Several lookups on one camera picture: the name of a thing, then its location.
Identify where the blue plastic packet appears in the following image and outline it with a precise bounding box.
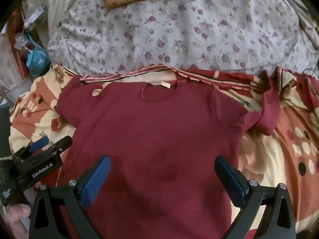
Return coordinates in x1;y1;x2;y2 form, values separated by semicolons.
26;33;49;77

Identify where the person's left hand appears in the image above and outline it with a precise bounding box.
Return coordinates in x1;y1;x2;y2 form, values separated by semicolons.
5;203;32;239

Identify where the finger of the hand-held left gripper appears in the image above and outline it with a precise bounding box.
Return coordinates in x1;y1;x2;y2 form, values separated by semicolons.
14;137;49;160
37;136;73;159

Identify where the white floral bedsheet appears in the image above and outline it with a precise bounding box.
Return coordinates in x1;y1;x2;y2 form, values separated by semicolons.
47;0;319;78

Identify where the red wooden furniture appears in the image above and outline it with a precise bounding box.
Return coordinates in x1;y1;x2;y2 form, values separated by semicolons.
7;7;28;80

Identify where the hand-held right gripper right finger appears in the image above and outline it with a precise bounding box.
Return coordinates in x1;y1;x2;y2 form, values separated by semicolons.
215;156;297;239

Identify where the red and cream patterned blanket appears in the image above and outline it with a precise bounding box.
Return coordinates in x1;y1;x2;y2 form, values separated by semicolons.
10;63;319;239

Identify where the maroon t-shirt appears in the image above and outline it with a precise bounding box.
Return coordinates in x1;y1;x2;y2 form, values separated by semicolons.
53;71;282;239

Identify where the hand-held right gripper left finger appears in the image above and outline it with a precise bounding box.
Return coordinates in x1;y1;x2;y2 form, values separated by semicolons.
29;155;111;239

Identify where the white striped cloth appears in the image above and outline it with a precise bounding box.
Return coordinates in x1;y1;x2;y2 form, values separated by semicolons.
47;0;88;43

